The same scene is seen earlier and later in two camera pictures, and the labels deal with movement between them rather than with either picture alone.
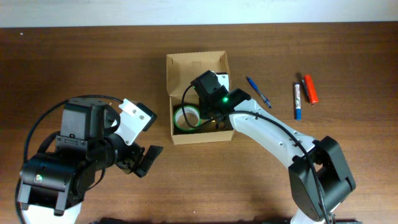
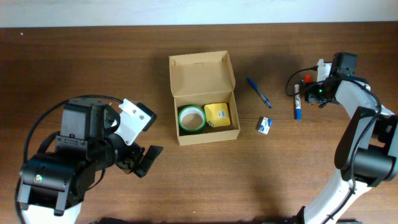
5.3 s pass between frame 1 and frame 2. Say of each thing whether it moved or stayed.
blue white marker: stayed
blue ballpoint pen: stayed
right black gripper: moved
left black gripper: stayed
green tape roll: moved
